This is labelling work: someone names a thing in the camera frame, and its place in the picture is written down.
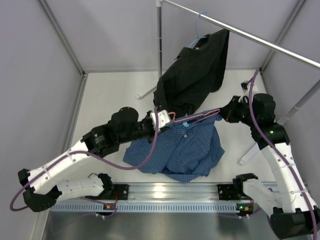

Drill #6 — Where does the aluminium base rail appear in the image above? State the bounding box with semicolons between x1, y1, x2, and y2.
39;182;313;201

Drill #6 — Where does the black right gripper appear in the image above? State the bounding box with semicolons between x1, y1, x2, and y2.
217;96;259;128

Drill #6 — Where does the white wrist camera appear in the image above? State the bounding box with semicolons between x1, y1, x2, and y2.
150;110;173;130
239;81;259;102

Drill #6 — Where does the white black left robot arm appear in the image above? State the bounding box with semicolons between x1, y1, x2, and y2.
18;107;172;213

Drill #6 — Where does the black pinstriped shirt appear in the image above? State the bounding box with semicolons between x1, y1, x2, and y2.
153;29;230;118

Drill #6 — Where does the white left rack foot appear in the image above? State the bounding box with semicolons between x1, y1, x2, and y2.
135;86;157;100

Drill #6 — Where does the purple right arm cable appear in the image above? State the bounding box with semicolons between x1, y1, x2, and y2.
246;68;320;240

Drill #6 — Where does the silver rack pole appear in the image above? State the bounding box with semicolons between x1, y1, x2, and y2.
156;0;163;78
277;80;320;125

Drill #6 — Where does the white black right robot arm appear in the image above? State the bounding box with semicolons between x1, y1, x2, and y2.
219;93;320;240

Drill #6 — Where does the silver left rack pole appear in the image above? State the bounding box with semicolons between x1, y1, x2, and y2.
156;0;163;78

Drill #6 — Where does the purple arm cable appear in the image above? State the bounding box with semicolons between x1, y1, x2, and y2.
246;68;320;240
9;106;161;218

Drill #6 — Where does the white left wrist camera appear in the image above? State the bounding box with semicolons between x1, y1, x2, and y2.
150;110;173;130

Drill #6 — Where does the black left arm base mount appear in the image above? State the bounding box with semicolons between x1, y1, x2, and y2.
85;184;129;201

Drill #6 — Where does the blue checked shirt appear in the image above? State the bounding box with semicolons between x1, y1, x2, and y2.
123;114;225;183

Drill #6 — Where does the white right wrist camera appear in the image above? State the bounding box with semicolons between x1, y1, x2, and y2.
239;81;259;102

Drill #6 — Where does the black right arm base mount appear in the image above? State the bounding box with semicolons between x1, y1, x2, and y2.
217;184;248;201

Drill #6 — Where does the blue wire hanger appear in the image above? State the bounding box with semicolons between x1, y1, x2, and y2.
188;11;207;49

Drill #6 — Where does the grey slotted cable duct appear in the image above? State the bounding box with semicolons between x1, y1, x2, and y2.
51;201;254;214

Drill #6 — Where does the silver clothes rack top bar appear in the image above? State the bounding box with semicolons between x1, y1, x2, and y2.
160;0;320;69

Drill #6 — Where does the pink wire hanger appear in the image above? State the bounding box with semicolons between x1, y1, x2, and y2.
169;108;221;123

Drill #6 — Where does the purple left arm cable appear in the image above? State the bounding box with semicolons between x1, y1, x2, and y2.
9;106;161;218

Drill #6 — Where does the silver right rack pole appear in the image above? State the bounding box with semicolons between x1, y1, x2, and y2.
277;80;320;125

